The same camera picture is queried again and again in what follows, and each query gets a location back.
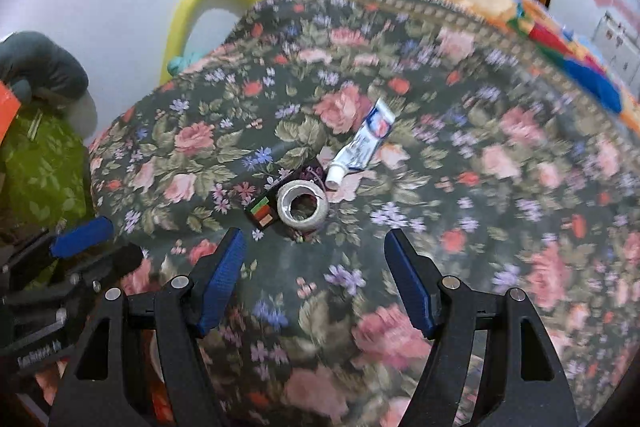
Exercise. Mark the dark grey cloth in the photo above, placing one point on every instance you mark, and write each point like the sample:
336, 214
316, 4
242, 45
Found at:
40, 62

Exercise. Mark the green floral bag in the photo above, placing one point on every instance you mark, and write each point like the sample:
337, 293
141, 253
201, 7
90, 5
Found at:
40, 167

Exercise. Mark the silver tape roll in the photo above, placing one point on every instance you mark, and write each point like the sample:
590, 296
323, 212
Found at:
302, 205

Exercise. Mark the orange box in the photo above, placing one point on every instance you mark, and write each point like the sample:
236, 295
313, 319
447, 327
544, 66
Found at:
7, 109

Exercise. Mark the colourful blanket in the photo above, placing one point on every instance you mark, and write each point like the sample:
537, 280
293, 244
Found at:
575, 57

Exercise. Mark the white toothpaste tube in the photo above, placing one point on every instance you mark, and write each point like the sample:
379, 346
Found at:
365, 139

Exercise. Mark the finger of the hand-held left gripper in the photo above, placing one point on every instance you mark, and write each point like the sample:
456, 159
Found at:
82, 233
107, 264

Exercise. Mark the floral blanket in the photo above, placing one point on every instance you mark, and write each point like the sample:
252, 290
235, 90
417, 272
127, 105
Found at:
450, 207

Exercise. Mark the yellow foam tube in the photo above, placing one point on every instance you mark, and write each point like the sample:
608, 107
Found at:
185, 22

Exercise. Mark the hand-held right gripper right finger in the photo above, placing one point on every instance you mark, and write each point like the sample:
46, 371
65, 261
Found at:
411, 282

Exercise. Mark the teal cloth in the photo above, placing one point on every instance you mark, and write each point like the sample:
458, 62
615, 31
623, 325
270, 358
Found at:
182, 62

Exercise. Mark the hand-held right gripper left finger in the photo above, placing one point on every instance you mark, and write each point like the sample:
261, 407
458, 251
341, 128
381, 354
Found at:
220, 279

